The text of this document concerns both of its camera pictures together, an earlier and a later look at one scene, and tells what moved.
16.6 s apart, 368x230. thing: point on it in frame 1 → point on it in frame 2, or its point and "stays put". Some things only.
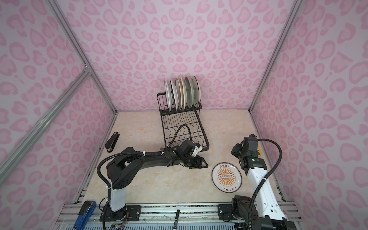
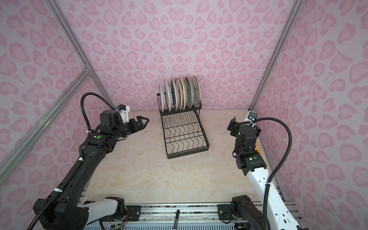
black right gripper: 235,148 → 237,125
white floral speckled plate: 196,91 stays put
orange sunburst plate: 178,86 stays put
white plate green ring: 168,96 stays put
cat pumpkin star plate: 182,92 stays put
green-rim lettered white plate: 175,95 stays put
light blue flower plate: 189,92 stays put
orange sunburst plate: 226,177 → 162,100
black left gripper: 197,165 → 140,122
